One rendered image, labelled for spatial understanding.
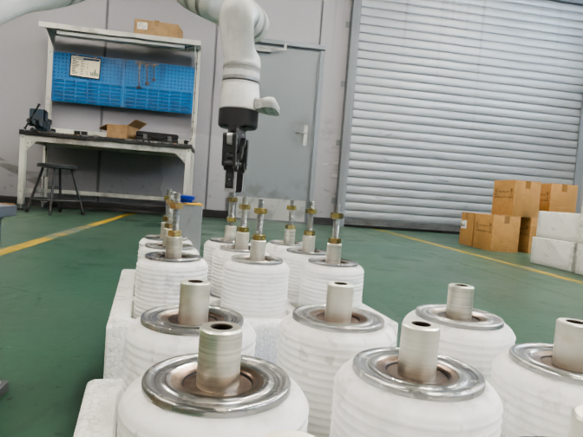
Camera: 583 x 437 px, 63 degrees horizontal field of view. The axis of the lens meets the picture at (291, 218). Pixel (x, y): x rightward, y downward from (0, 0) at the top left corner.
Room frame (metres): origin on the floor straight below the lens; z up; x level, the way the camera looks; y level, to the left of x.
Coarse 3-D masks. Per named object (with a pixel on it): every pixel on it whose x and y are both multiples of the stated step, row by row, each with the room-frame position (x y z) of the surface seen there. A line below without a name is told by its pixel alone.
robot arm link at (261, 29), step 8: (200, 0) 0.91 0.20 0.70; (208, 0) 0.91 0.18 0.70; (216, 0) 0.92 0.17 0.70; (224, 0) 0.93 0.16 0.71; (200, 8) 0.92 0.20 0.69; (208, 8) 0.92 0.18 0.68; (216, 8) 0.92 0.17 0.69; (208, 16) 0.93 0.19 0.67; (216, 16) 0.94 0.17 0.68; (264, 16) 0.91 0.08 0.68; (264, 24) 0.92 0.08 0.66; (256, 32) 0.91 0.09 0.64; (264, 32) 0.93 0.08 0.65; (256, 40) 0.93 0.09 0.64
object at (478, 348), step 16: (448, 336) 0.39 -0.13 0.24; (464, 336) 0.38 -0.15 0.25; (480, 336) 0.38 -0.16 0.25; (496, 336) 0.39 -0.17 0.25; (512, 336) 0.40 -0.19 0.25; (448, 352) 0.39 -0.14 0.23; (464, 352) 0.38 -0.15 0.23; (480, 352) 0.38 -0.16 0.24; (496, 352) 0.38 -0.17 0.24; (480, 368) 0.38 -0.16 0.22
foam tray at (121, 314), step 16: (128, 272) 0.89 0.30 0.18; (128, 288) 0.76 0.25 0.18; (128, 304) 0.66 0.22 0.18; (288, 304) 0.73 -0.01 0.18; (112, 320) 0.58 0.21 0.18; (128, 320) 0.59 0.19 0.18; (256, 320) 0.63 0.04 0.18; (272, 320) 0.64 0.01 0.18; (384, 320) 0.68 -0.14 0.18; (112, 336) 0.56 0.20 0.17; (256, 336) 0.61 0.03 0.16; (272, 336) 0.62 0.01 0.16; (112, 352) 0.56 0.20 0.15; (256, 352) 0.61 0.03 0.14; (272, 352) 0.62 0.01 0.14; (112, 368) 0.56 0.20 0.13
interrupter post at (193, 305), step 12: (180, 288) 0.35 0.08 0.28; (192, 288) 0.34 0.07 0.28; (204, 288) 0.35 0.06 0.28; (180, 300) 0.35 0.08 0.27; (192, 300) 0.34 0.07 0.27; (204, 300) 0.35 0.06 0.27; (180, 312) 0.35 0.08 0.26; (192, 312) 0.34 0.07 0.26; (204, 312) 0.35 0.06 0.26; (192, 324) 0.34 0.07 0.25
